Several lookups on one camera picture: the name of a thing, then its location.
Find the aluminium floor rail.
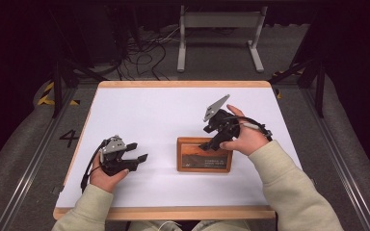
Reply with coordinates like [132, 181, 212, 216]
[0, 86, 78, 231]
[302, 86, 370, 231]

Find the right hand-held gripper black cable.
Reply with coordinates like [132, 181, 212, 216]
[223, 115, 274, 142]

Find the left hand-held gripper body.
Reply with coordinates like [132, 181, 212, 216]
[99, 134, 140, 177]

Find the hand-held gripper black cable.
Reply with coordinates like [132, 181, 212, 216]
[223, 115, 274, 142]
[80, 139, 108, 193]

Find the person's left hand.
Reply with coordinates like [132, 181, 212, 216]
[90, 153, 130, 194]

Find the grey metal stand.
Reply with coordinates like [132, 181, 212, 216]
[176, 4, 269, 73]

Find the black metal stand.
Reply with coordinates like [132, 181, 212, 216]
[268, 57, 327, 119]
[46, 9, 107, 119]

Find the orange wooden block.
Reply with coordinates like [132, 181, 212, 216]
[176, 137, 234, 174]

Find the yellow black hazard tape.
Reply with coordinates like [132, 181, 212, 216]
[272, 68, 306, 100]
[37, 81, 81, 107]

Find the left hand-held gripper black cable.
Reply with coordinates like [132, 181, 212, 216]
[80, 139, 108, 193]

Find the person's right hand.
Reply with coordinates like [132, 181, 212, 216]
[219, 104, 270, 157]

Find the person's lap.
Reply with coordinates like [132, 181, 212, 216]
[128, 219, 254, 231]

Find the tangle of black floor cables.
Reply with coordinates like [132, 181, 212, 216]
[109, 25, 187, 81]

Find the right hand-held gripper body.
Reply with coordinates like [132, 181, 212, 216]
[202, 93, 241, 143]

